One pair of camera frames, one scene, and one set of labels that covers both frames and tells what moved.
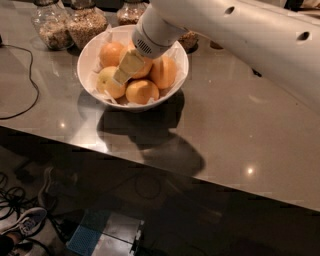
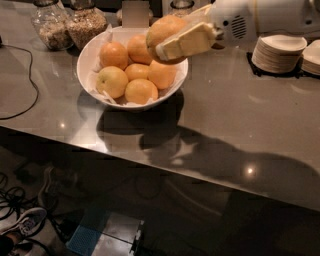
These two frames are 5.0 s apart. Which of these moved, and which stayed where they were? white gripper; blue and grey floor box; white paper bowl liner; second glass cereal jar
Moved: white gripper
Stayed: white paper bowl liner; blue and grey floor box; second glass cereal jar
